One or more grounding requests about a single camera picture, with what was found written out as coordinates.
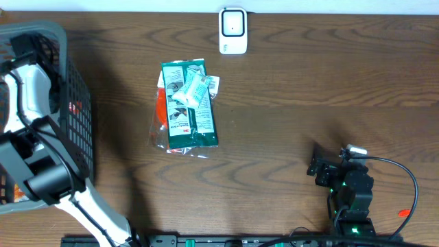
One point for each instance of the red snack stick packet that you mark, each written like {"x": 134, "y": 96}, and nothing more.
{"x": 75, "y": 107}

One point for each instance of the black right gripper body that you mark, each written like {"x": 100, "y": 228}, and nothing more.
{"x": 319, "y": 168}

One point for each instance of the black mounting rail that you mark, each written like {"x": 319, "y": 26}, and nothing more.
{"x": 257, "y": 241}

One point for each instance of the mint green wipes pack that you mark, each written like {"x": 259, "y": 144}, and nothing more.
{"x": 194, "y": 89}

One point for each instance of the grey plastic basket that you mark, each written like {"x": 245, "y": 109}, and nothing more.
{"x": 47, "y": 141}

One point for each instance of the white barcode scanner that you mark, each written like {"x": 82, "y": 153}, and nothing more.
{"x": 233, "y": 31}

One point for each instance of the orange tissue pack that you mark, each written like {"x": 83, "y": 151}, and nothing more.
{"x": 19, "y": 195}

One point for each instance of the green grip gloves package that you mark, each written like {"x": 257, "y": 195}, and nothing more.
{"x": 188, "y": 127}

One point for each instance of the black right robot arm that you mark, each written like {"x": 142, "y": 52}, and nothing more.
{"x": 350, "y": 189}

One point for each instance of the red sticker on table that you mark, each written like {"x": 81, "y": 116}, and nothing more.
{"x": 404, "y": 213}

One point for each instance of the red dustpan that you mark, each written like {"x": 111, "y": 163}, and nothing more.
{"x": 158, "y": 135}

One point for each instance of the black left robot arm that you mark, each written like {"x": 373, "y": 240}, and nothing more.
{"x": 107, "y": 226}

